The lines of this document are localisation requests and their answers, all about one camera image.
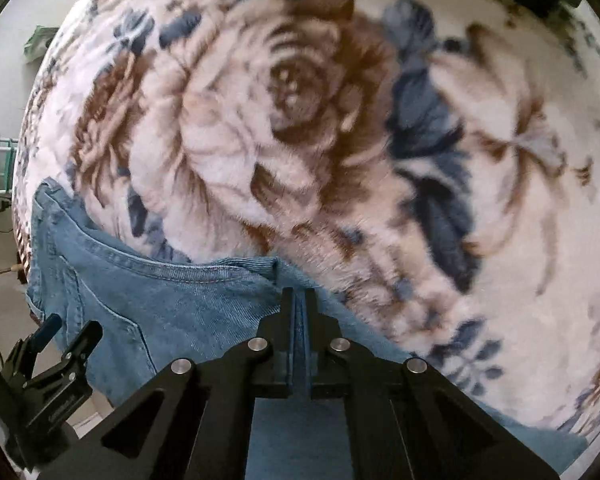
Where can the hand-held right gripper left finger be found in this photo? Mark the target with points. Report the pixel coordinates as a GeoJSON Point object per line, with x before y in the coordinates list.
{"type": "Point", "coordinates": [285, 340]}

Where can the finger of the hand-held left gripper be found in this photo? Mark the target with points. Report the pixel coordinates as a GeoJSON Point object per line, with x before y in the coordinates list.
{"type": "Point", "coordinates": [47, 327]}
{"type": "Point", "coordinates": [85, 337]}

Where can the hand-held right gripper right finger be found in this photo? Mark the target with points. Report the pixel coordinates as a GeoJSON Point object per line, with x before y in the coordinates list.
{"type": "Point", "coordinates": [312, 340]}

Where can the blue jeans pants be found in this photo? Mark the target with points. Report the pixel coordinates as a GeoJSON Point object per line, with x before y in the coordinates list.
{"type": "Point", "coordinates": [180, 310]}

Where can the floral bed blanket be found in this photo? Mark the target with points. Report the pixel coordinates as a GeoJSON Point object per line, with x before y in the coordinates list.
{"type": "Point", "coordinates": [330, 135]}

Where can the green white package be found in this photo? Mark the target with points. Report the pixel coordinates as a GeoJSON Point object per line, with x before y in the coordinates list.
{"type": "Point", "coordinates": [40, 42]}

